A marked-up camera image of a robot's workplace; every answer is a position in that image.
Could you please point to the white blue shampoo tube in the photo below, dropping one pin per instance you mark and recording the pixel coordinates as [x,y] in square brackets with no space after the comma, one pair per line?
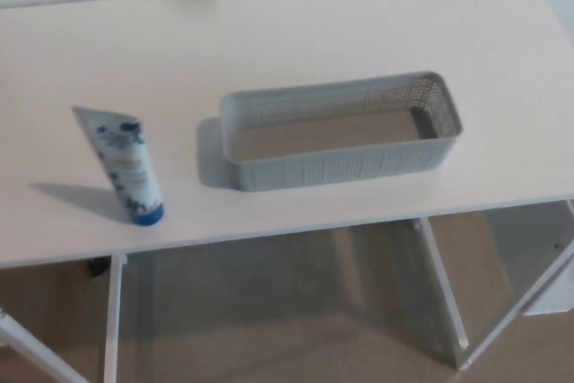
[127,163]

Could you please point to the small grey perforated basket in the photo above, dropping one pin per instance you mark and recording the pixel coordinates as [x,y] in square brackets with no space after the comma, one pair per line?
[341,163]

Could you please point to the white table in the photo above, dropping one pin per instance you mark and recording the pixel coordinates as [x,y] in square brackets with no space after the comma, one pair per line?
[287,64]

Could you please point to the white slanted bar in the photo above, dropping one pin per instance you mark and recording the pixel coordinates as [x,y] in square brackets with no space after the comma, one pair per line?
[27,347]

